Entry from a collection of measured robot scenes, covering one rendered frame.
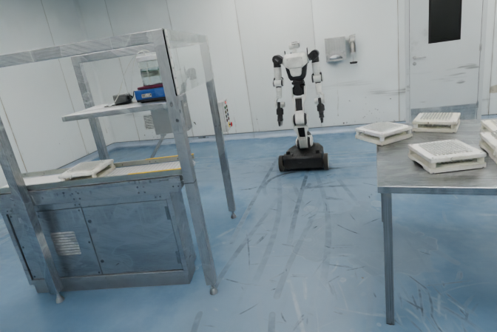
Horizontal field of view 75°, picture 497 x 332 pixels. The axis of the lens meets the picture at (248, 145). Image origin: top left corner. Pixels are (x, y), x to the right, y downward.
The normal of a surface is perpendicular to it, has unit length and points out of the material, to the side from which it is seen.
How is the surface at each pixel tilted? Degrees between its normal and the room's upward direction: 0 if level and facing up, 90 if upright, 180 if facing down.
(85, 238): 90
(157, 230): 90
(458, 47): 90
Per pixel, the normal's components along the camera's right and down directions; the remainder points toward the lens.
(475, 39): -0.26, 0.31
